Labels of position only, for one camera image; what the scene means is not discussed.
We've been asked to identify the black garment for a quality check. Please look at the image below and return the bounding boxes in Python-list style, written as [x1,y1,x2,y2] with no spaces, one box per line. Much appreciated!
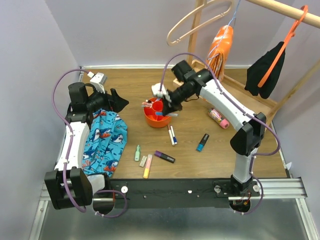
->
[244,41,286,99]

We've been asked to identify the white dark blue marker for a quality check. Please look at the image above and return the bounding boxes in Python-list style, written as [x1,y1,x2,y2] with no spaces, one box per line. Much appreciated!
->
[170,125,178,145]

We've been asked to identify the blue shark print shorts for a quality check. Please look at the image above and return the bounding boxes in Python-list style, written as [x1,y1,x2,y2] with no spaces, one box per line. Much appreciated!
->
[81,109,128,177]

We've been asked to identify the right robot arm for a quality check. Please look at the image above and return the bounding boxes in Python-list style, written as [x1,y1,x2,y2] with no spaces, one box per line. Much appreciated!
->
[162,60,266,196]

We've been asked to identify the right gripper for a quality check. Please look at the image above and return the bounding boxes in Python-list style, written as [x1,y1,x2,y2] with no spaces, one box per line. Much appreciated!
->
[161,84,194,116]

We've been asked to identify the blue wire hanger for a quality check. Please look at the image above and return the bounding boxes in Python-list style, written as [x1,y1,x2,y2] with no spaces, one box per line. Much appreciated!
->
[206,0,241,61]

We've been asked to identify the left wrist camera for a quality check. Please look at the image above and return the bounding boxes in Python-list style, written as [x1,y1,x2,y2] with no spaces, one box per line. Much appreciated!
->
[90,72,108,93]

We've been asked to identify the orange plastic hanger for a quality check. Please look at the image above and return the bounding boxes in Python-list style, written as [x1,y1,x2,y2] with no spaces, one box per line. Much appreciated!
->
[257,5,309,88]

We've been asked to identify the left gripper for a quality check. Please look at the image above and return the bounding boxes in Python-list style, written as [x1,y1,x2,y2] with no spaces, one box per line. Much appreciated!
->
[86,84,129,113]

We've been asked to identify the white grey marker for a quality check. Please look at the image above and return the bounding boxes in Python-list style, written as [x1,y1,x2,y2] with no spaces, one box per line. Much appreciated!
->
[141,99,153,108]

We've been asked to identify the black purple highlighter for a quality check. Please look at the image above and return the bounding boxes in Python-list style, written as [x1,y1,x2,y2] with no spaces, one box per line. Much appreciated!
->
[154,150,176,164]

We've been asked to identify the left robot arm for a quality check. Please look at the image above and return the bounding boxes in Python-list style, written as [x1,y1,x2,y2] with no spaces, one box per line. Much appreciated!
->
[44,82,129,213]

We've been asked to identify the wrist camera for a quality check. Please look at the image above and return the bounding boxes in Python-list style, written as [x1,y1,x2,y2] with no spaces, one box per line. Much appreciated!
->
[151,82,169,99]
[90,72,108,93]

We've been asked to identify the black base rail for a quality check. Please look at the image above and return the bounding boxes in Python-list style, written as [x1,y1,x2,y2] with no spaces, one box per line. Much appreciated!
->
[93,178,260,213]

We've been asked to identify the black blue highlighter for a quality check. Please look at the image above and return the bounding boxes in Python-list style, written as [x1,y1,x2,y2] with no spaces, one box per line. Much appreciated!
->
[196,133,210,152]

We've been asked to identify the pink yellow highlighter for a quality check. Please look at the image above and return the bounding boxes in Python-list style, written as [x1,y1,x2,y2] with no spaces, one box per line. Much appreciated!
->
[143,154,153,179]

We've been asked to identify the orange round desk organizer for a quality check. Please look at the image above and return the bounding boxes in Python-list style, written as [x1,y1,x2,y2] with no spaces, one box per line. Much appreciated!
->
[143,97,172,128]

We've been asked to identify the white brown marker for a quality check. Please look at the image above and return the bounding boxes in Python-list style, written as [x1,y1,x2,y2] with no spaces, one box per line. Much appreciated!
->
[167,124,176,146]

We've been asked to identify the grey eraser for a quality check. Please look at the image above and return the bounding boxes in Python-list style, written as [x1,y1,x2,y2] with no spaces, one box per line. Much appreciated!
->
[139,155,147,168]

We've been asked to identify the orange folded cloth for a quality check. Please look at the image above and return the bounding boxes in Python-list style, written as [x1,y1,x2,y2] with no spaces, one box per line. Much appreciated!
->
[206,25,234,81]

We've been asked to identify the wooden clothes rack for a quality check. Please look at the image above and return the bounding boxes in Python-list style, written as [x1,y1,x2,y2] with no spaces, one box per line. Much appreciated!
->
[166,0,320,125]

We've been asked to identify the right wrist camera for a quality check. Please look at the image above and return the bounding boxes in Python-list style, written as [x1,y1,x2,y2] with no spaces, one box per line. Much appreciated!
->
[151,82,169,99]

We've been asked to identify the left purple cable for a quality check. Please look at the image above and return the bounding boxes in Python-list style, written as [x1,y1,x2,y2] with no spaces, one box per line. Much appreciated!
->
[53,69,128,218]

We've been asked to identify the pink crayon tube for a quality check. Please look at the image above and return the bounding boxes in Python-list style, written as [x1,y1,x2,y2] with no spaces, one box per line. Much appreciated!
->
[208,108,229,129]

